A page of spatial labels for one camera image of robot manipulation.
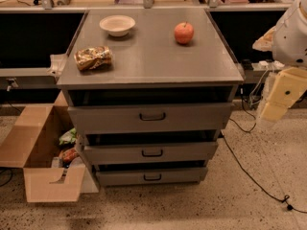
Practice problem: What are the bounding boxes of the black floor cable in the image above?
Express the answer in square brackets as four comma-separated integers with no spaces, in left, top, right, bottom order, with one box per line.
[222,99,307,215]

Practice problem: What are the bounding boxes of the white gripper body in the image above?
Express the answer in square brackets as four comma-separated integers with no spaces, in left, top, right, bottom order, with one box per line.
[272,67,307,108]

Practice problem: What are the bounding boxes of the white bowl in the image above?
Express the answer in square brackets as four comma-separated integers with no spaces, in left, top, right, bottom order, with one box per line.
[99,15,135,37]

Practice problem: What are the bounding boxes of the white power strip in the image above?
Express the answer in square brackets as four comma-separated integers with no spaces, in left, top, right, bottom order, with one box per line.
[258,60,284,70]

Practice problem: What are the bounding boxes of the grey drawer cabinet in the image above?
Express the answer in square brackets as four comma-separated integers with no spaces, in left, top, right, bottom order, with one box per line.
[58,8,243,177]

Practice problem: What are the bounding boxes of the grey bottom drawer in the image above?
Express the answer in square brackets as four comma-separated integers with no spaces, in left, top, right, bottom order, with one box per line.
[96,167,208,186]

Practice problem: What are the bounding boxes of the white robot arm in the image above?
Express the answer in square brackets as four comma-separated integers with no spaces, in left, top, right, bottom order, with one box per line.
[252,0,307,122]

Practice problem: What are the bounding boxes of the red apple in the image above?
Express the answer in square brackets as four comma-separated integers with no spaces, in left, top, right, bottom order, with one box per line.
[174,22,194,44]

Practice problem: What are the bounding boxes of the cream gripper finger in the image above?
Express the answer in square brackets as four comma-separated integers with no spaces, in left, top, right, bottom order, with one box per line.
[260,103,288,122]

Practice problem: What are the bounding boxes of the green snack bag in box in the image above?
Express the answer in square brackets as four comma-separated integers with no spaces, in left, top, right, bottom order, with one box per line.
[59,127,77,146]

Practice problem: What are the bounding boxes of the grey drawer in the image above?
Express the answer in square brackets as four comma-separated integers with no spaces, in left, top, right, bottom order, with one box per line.
[68,103,232,134]
[96,167,208,186]
[83,142,218,165]

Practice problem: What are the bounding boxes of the red snack bag in box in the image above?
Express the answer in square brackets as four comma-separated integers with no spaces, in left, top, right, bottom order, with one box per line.
[61,148,79,163]

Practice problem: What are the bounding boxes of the grey top drawer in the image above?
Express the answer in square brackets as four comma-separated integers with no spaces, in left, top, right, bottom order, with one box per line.
[68,103,232,134]

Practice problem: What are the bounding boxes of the white cables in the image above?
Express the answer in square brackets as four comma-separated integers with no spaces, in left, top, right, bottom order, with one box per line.
[248,68,272,108]

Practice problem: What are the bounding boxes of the golden snack bag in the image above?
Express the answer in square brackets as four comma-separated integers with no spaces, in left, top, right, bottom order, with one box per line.
[74,46,112,71]

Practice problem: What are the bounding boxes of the open cardboard box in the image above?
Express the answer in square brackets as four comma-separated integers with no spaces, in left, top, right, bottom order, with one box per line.
[0,94,85,203]

